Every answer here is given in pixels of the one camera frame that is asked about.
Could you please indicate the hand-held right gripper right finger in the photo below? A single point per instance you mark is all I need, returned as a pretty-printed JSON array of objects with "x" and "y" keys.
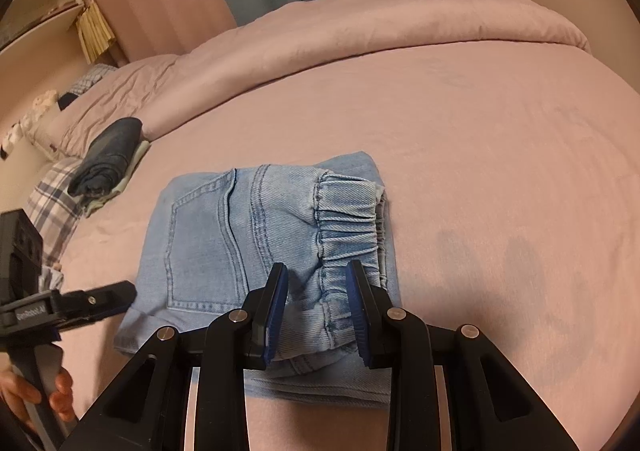
[{"x": 356, "y": 301}]

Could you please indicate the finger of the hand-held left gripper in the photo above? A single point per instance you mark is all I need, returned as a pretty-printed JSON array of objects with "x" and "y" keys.
[{"x": 105, "y": 301}]

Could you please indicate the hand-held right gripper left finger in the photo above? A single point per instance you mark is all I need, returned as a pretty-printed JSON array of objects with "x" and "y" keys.
[{"x": 280, "y": 301}]

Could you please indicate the light blue denim pants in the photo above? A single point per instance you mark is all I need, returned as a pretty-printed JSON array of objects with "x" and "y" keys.
[{"x": 210, "y": 241}]

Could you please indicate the person's left hand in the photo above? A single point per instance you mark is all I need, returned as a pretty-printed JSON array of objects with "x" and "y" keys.
[{"x": 17, "y": 396}]

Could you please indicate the blue striped cloth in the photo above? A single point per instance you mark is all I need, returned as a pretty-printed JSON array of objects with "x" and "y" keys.
[{"x": 52, "y": 277}]

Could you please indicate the plaid pillow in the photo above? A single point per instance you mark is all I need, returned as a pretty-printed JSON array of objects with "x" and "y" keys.
[{"x": 50, "y": 211}]

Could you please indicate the dark blue folded jeans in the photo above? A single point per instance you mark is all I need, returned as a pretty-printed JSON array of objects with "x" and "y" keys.
[{"x": 105, "y": 156}]

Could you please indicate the white stuffed toy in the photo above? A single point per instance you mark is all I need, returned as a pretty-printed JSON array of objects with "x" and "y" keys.
[{"x": 30, "y": 123}]

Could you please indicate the pale green folded cloth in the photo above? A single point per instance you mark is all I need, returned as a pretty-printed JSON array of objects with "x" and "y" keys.
[{"x": 139, "y": 153}]

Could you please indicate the pink pillow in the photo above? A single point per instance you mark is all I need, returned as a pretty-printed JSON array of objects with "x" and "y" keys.
[{"x": 110, "y": 96}]

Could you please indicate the blue checked cloth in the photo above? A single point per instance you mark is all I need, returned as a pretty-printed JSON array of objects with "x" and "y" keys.
[{"x": 92, "y": 78}]

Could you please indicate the pink bed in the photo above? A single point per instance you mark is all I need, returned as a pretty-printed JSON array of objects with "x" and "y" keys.
[{"x": 500, "y": 156}]

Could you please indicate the yellow fringed cloth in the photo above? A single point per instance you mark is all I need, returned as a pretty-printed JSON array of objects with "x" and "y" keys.
[{"x": 95, "y": 31}]

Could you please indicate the pink duvet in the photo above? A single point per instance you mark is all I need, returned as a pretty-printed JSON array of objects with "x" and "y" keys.
[{"x": 350, "y": 31}]

